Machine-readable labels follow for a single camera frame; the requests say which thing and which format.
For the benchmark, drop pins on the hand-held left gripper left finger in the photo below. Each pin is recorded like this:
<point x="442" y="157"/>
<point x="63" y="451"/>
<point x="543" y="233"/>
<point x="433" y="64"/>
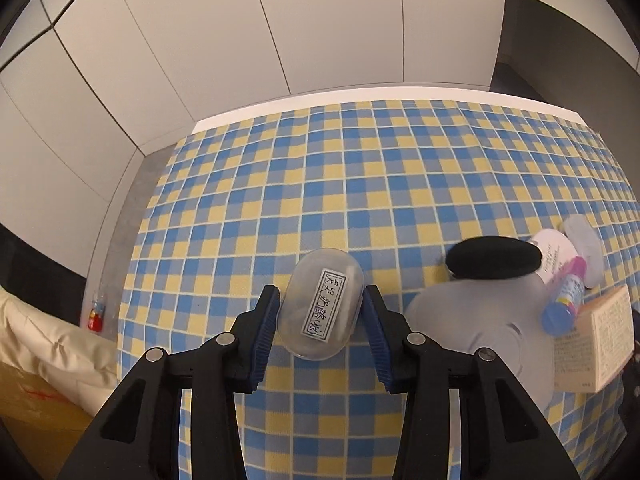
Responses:
<point x="265" y="335"/>

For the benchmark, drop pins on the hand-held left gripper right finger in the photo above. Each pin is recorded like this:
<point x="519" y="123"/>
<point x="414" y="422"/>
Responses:
<point x="375" y="335"/>

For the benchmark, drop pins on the clear labelled plastic case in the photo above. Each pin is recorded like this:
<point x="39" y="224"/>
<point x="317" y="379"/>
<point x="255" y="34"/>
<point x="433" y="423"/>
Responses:
<point x="320" y="305"/>

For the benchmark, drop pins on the black round puff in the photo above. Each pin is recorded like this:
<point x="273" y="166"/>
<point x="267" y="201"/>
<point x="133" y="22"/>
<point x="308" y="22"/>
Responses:
<point x="492" y="257"/>

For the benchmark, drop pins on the small bottle purple cap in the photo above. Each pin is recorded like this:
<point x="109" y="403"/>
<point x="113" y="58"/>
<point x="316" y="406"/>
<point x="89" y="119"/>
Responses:
<point x="562" y="305"/>

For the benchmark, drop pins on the white round compact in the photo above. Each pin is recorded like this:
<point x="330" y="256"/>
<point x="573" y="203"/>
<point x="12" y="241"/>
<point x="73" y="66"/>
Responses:
<point x="547" y="245"/>

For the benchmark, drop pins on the white printed carton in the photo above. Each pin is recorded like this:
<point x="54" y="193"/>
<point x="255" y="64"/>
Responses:
<point x="595" y="345"/>

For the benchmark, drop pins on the translucent case with clasp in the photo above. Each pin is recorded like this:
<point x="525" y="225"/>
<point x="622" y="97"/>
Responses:
<point x="582" y="232"/>

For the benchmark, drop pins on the brown cardboard box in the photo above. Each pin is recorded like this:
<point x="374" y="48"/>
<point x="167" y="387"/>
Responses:
<point x="35" y="400"/>

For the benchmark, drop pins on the blue yellow checkered tablecloth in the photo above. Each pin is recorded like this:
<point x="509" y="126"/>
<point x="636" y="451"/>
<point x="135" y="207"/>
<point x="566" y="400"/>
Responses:
<point x="350" y="185"/>

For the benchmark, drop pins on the small colourful toy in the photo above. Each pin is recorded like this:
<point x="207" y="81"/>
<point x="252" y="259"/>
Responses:
<point x="95" y="317"/>

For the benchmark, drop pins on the cream padded armchair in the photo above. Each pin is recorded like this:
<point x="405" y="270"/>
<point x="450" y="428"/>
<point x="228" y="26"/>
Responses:
<point x="40" y="340"/>

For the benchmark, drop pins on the white table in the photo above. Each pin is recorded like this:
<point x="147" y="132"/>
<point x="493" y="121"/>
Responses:
<point x="400" y="96"/>

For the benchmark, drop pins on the black glass panel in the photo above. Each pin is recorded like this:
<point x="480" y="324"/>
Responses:
<point x="30" y="255"/>

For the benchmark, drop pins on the white wall cabinets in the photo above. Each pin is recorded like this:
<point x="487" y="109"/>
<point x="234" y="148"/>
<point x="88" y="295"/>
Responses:
<point x="250" y="25"/>

